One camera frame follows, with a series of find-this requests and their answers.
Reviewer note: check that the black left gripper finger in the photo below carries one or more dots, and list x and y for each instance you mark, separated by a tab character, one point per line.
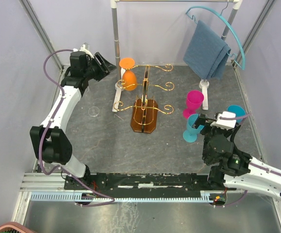
101	60
106	70

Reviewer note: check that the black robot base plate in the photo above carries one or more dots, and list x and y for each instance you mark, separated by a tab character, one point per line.
154	185

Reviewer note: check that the white metal clothes rail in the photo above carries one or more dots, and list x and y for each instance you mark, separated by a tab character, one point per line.
203	84

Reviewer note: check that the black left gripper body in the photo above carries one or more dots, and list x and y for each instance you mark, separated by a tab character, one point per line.
92	72

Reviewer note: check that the pink wine glass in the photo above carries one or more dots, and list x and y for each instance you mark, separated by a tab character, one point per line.
194	100

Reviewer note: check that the orange wine glass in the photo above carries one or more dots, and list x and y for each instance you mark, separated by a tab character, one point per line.
129	80

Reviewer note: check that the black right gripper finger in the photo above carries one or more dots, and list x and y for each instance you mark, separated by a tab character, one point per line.
198	125
202	118

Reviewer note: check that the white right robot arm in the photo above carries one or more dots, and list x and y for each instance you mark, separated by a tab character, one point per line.
231	167

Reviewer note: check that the pink basket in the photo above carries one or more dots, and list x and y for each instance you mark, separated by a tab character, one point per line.
13	227

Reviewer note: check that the clear wine glass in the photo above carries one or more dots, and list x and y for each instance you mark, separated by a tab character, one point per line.
93	111

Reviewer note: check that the blue wine glass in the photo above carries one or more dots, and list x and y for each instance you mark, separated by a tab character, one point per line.
238	110
191	134

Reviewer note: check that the gold wire wine glass rack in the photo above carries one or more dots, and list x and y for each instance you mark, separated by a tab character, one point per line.
144	110

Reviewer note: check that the light blue cable duct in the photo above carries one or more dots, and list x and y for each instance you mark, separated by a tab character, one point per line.
73	196

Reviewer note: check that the blue folded towel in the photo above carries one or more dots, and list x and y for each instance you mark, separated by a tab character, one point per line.
207	53

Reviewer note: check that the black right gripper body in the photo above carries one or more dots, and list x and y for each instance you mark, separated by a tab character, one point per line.
208	130

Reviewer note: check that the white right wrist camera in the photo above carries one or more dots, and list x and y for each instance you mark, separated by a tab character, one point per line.
223	120

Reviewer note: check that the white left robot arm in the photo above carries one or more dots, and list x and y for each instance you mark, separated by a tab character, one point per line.
50	143

